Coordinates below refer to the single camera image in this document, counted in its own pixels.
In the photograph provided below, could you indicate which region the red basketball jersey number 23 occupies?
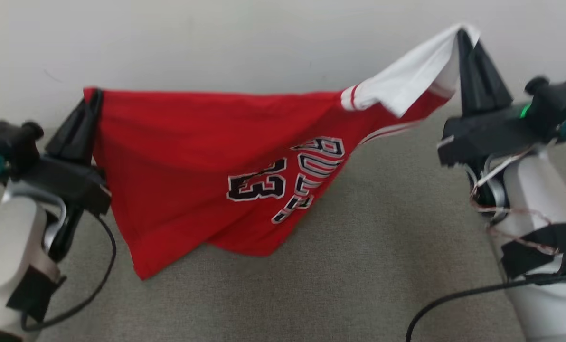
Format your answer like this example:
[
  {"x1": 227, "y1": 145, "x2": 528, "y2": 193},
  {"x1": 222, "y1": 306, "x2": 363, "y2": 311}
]
[{"x1": 83, "y1": 23, "x2": 481, "y2": 281}]

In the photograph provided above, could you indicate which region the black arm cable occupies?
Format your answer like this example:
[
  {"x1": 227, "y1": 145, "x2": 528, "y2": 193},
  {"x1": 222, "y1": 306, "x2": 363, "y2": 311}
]
[
  {"x1": 21, "y1": 213, "x2": 118, "y2": 333},
  {"x1": 406, "y1": 272, "x2": 566, "y2": 342}
]

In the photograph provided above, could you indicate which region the grey fabric sofa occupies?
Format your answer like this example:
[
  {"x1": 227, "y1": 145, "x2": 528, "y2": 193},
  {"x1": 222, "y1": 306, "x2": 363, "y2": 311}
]
[{"x1": 0, "y1": 102, "x2": 566, "y2": 342}]

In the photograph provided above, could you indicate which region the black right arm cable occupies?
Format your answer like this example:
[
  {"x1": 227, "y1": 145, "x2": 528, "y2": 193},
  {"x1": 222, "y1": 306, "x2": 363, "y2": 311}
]
[{"x1": 406, "y1": 272, "x2": 566, "y2": 342}]

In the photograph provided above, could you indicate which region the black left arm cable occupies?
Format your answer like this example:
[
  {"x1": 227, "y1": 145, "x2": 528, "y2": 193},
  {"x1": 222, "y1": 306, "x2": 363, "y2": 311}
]
[{"x1": 21, "y1": 213, "x2": 118, "y2": 333}]

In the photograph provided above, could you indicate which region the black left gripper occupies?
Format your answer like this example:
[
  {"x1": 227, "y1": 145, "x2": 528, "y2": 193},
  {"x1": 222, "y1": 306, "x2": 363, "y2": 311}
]
[{"x1": 19, "y1": 89, "x2": 113, "y2": 217}]

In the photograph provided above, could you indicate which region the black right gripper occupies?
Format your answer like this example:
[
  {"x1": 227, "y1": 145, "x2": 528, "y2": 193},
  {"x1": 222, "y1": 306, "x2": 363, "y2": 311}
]
[{"x1": 436, "y1": 28, "x2": 544, "y2": 168}]

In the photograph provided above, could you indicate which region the thin white red wire bundle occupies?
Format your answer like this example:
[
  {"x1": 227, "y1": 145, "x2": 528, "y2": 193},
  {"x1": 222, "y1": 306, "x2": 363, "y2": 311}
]
[{"x1": 468, "y1": 146, "x2": 560, "y2": 256}]

